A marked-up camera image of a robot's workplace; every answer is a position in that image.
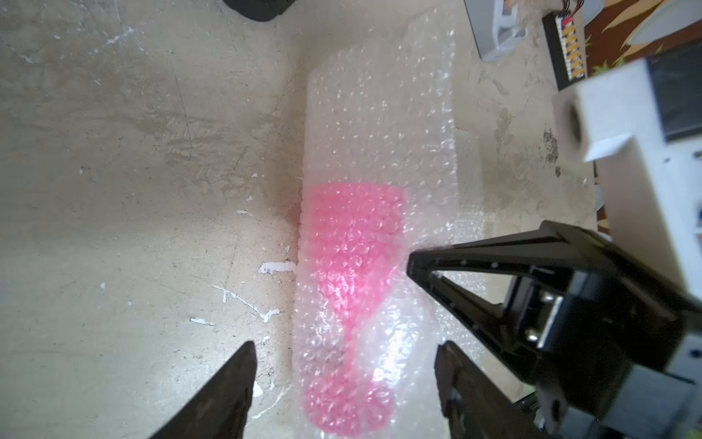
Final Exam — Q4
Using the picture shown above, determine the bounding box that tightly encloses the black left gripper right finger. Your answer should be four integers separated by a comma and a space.
434, 341, 543, 439

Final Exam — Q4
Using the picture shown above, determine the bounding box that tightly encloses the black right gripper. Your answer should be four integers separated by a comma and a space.
407, 221, 701, 438

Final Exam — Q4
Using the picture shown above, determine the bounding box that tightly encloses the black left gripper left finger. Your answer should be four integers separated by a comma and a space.
152, 341, 258, 439

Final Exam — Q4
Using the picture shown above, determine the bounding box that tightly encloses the clear bubble wrap sheet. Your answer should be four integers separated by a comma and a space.
292, 1, 463, 438

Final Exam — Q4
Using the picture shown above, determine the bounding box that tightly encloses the pink plastic wine glass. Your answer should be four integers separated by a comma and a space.
302, 182, 406, 437

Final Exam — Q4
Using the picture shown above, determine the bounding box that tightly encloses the grey white small device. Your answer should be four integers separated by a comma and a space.
464, 0, 528, 62

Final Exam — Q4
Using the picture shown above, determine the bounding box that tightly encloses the black hard plastic case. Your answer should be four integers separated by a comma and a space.
223, 0, 295, 22

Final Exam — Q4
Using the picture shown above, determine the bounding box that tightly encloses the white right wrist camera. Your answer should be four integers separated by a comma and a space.
552, 40, 701, 296

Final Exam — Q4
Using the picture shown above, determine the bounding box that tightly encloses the black battery holder with wires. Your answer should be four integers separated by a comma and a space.
541, 1, 587, 91

